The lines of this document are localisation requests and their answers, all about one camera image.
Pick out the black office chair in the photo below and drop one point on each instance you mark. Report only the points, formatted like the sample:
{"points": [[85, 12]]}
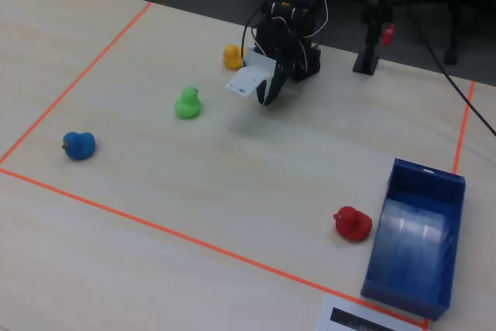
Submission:
{"points": [[450, 56]]}

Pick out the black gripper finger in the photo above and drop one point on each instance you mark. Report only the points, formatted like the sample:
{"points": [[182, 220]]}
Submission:
{"points": [[280, 83], [260, 94]]}

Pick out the small black box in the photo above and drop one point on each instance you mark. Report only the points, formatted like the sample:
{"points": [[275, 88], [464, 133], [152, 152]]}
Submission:
{"points": [[366, 61]]}

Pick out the white paper with black bar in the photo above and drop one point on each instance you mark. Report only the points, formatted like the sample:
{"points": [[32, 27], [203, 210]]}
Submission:
{"points": [[325, 304]]}

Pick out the red rubber duck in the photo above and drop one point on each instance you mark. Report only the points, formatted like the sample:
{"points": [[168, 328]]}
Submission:
{"points": [[352, 224]]}

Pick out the blue rubber duck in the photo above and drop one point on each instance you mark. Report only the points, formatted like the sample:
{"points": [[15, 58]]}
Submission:
{"points": [[80, 147]]}

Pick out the blue plastic box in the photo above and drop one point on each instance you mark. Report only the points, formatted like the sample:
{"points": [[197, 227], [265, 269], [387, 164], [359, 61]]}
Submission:
{"points": [[410, 253]]}

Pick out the green rubber duck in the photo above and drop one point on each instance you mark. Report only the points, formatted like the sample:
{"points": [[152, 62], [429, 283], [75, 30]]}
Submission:
{"points": [[188, 105]]}

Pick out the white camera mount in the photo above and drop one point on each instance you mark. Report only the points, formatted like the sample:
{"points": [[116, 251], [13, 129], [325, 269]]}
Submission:
{"points": [[248, 77]]}

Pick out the orange tape line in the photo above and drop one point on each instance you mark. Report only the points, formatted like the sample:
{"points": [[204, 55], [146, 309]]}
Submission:
{"points": [[75, 82], [193, 240], [464, 127]]}

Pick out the yellow rubber duck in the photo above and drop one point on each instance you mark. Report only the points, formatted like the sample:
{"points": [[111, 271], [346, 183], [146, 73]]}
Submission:
{"points": [[231, 58]]}

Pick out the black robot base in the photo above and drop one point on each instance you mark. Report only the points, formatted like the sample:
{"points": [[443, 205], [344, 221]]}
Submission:
{"points": [[311, 64]]}

